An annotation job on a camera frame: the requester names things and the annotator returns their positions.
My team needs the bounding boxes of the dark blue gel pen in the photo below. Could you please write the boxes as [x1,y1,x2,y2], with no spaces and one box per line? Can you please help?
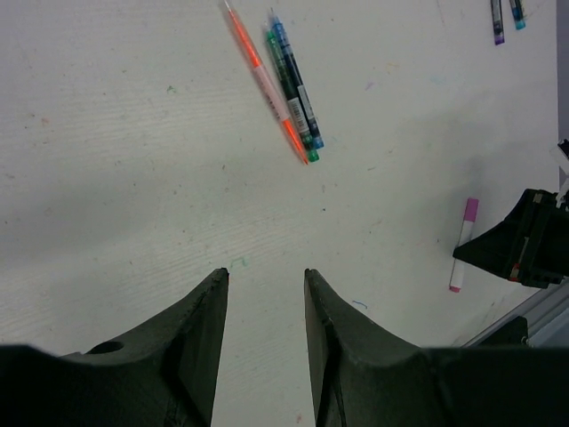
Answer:
[490,0,505,45]

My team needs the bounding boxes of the aluminium mounting rail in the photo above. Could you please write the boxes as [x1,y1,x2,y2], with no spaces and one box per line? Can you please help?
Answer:
[453,280,568,349]

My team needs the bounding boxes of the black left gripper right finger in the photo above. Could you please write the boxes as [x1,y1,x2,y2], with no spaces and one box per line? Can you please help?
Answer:
[304,270,568,426]

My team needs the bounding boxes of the orange clear pen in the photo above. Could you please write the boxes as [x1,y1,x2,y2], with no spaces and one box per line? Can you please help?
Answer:
[220,1,309,165]

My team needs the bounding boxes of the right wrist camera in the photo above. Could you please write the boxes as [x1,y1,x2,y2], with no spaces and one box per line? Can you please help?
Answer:
[549,138,569,210]

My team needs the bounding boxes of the green gel pen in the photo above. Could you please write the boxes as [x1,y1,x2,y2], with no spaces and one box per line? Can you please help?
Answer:
[265,27,319,163]

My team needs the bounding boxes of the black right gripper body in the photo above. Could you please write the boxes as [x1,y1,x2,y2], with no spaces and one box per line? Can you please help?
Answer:
[510,189,568,289]

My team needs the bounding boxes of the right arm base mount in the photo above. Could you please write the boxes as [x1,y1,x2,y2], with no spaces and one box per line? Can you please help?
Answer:
[477,316,528,347]

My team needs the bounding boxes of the teal gel pen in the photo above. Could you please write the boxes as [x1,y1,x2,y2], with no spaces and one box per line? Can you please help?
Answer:
[509,0,525,30]

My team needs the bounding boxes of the pink capped white marker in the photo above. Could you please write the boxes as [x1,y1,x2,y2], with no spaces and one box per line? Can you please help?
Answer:
[449,197,479,293]

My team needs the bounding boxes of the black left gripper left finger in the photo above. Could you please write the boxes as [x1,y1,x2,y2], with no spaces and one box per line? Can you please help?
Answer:
[1,268,229,426]

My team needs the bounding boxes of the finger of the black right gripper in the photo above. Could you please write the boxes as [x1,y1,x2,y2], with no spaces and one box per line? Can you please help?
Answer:
[453,209,529,278]

